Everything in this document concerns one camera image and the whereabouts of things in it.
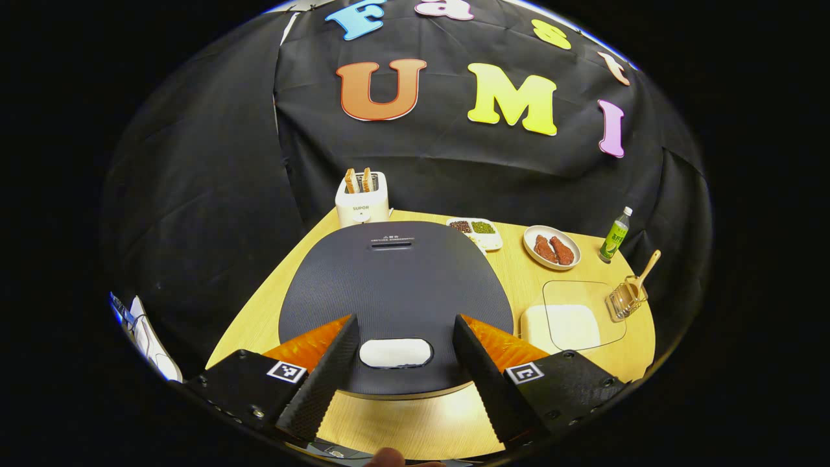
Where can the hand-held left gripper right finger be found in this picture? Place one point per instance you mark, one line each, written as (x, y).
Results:
(486, 379)

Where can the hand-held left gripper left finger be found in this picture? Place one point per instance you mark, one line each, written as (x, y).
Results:
(327, 376)

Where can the clear rice container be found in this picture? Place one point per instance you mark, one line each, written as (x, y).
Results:
(564, 327)

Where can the dark grey rice cooker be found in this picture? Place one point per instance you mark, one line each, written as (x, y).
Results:
(389, 279)

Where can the clear chopstick holder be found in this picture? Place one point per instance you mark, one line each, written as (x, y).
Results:
(622, 305)

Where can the white divided bean dish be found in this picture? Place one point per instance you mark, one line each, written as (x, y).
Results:
(491, 241)

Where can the white round plate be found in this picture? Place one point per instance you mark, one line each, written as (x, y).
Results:
(528, 243)

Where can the brown meat piece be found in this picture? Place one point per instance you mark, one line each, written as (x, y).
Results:
(563, 251)
(545, 248)

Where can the white desk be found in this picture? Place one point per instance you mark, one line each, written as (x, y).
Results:
(159, 353)

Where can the white toaster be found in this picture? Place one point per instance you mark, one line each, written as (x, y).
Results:
(361, 207)

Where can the green drink bottle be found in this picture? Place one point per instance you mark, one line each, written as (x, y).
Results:
(615, 235)

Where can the toast slice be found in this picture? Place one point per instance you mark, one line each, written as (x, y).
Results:
(367, 179)
(351, 181)

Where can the black backdrop cloth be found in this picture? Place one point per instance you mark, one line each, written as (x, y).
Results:
(214, 162)

